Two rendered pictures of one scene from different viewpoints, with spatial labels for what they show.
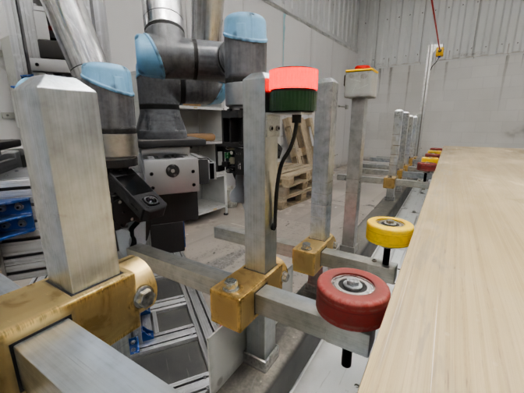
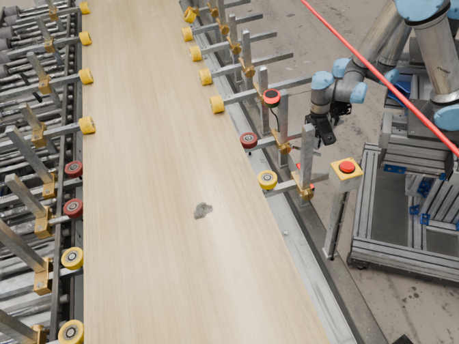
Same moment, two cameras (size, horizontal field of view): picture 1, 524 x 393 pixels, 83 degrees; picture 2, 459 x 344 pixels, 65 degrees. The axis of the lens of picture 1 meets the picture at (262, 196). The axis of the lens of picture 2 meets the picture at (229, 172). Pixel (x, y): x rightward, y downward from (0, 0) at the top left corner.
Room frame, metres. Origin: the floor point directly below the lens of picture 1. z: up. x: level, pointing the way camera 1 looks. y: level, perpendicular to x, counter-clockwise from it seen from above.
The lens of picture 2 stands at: (1.13, -0.96, 2.04)
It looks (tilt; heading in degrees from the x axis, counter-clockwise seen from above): 49 degrees down; 139
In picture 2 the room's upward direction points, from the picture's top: 9 degrees counter-clockwise
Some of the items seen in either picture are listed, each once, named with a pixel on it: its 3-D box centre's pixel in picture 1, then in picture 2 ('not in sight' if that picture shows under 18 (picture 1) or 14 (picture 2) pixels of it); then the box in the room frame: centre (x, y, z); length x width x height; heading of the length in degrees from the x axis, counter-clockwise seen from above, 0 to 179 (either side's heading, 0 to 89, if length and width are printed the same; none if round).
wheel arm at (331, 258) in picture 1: (292, 249); (311, 179); (0.62, -0.07, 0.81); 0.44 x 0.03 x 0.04; 58
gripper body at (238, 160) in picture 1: (244, 142); (317, 119); (0.56, 0.03, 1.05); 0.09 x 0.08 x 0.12; 148
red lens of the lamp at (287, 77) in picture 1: (293, 80); (271, 96); (0.39, -0.04, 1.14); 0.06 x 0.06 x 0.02
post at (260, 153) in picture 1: (260, 243); (282, 134); (0.41, 0.00, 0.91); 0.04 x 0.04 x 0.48; 58
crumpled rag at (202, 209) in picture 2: not in sight; (201, 209); (0.41, -0.52, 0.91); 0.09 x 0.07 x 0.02; 87
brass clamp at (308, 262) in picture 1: (315, 250); (302, 185); (0.61, -0.12, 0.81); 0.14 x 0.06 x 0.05; 148
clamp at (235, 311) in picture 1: (254, 288); (280, 141); (0.39, 0.01, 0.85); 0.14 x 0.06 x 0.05; 148
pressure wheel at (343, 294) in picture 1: (349, 323); (248, 145); (0.30, -0.10, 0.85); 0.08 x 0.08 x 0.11
